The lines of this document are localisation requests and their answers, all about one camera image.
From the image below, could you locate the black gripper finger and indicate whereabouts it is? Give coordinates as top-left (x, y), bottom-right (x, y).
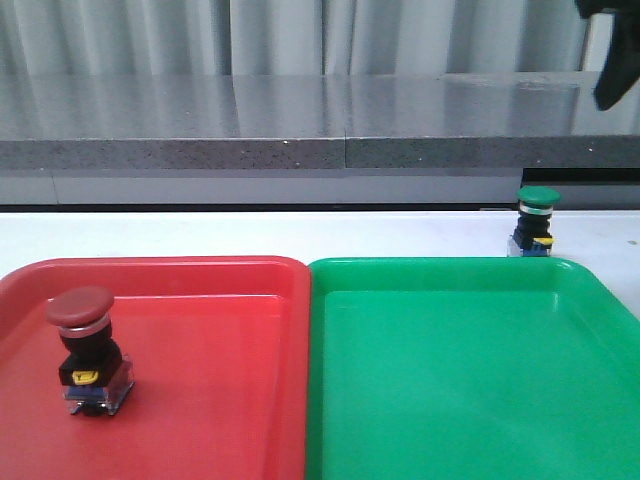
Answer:
top-left (575, 0), bottom-right (639, 111)

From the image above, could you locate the green mushroom push button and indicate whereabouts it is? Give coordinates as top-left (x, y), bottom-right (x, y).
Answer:
top-left (507, 186), bottom-right (561, 257)

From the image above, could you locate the red mushroom push button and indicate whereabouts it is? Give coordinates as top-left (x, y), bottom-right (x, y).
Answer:
top-left (46, 286), bottom-right (135, 416)

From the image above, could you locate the green plastic tray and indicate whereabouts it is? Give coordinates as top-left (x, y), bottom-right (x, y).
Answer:
top-left (306, 258), bottom-right (639, 479)

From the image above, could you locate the grey stone countertop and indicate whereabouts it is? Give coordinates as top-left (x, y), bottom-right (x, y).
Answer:
top-left (1, 73), bottom-right (639, 211)

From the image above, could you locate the red plastic tray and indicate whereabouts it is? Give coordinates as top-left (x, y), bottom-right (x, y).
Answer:
top-left (1, 256), bottom-right (310, 479)

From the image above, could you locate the white pleated curtain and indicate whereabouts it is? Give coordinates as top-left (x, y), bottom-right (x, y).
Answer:
top-left (1, 1), bottom-right (592, 75)

